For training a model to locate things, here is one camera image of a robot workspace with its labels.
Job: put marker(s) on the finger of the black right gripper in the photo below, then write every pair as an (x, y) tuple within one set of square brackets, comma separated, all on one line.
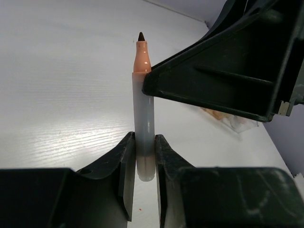
[(251, 84), (244, 25)]

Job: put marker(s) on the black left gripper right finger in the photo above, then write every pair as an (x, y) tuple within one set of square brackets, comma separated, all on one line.
[(233, 197)]

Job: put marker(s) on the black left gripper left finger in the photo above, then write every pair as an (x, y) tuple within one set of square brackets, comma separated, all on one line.
[(99, 195)]

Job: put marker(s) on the clear orange-tipped highlighter pen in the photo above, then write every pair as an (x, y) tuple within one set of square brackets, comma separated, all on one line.
[(143, 110)]

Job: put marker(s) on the clear plastic container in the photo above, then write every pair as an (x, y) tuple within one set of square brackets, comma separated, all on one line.
[(228, 122)]

